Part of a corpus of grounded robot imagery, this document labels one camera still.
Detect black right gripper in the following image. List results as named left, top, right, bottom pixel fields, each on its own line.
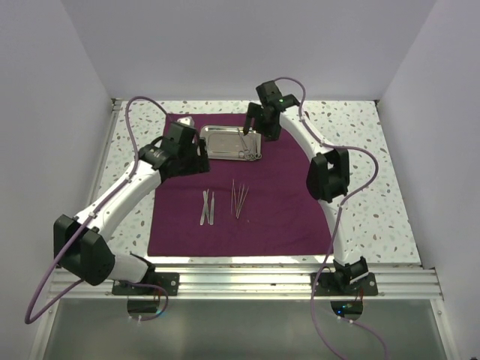
left=243, top=102, right=281, bottom=143

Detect thin pointed steel tweezers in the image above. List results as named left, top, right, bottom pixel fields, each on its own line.
left=237, top=186, right=249, bottom=219

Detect purple cloth wrap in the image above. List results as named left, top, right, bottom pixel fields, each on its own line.
left=148, top=131, right=330, bottom=257

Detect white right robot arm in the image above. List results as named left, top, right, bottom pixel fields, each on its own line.
left=243, top=80, right=368, bottom=295

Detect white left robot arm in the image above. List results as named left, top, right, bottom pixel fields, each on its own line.
left=53, top=116, right=210, bottom=295

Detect steel surgical scissors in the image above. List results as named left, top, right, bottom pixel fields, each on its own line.
left=250, top=136, right=261, bottom=161
left=254, top=137, right=262, bottom=161

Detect steel instrument tray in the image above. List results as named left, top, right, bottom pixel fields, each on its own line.
left=200, top=125, right=262, bottom=161

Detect steel forceps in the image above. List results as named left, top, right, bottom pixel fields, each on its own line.
left=237, top=130, right=252, bottom=161

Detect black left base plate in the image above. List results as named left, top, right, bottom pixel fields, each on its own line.
left=112, top=271, right=180, bottom=296

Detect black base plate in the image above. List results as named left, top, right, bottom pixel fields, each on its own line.
left=310, top=259, right=379, bottom=296
left=112, top=271, right=180, bottom=296

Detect aluminium frame rail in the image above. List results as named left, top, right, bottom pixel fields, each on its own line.
left=46, top=265, right=446, bottom=301

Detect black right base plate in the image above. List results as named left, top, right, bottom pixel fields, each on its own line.
left=310, top=259, right=379, bottom=296

